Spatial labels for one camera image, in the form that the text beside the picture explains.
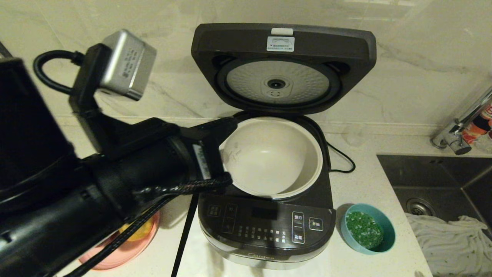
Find black rice cooker lid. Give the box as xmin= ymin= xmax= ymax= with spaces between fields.
xmin=191 ymin=23 xmax=377 ymax=116

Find chopped green vegetables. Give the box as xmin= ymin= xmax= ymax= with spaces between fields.
xmin=345 ymin=212 xmax=384 ymax=250

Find teal bowl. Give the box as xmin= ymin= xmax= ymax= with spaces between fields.
xmin=341 ymin=204 xmax=396 ymax=255

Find white inner pot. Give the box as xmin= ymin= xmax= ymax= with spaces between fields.
xmin=219 ymin=117 xmax=323 ymax=200

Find black rice cooker base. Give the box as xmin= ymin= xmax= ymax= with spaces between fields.
xmin=198 ymin=112 xmax=336 ymax=270

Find yellow pear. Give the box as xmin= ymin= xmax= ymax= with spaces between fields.
xmin=119 ymin=221 xmax=153 ymax=242

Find pink plate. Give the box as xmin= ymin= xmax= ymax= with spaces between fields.
xmin=79 ymin=210 xmax=160 ymax=270

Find round sink drain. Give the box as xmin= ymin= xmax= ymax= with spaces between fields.
xmin=406 ymin=198 xmax=437 ymax=217

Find steel sink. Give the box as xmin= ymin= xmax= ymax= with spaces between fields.
xmin=376 ymin=154 xmax=492 ymax=277

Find chrome faucet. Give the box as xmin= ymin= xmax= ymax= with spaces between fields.
xmin=429 ymin=85 xmax=492 ymax=156

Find white crumpled cloth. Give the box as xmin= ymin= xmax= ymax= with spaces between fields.
xmin=406 ymin=214 xmax=492 ymax=277

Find black braided cable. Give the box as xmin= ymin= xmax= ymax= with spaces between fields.
xmin=65 ymin=179 xmax=231 ymax=277

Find black camera bracket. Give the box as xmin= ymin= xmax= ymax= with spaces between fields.
xmin=69 ymin=43 xmax=181 ymax=162

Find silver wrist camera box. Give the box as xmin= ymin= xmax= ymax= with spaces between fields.
xmin=101 ymin=30 xmax=157 ymax=101

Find black power cord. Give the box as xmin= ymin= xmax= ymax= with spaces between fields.
xmin=326 ymin=142 xmax=356 ymax=174

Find black camera cable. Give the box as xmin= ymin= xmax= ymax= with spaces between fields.
xmin=33 ymin=50 xmax=84 ymax=95

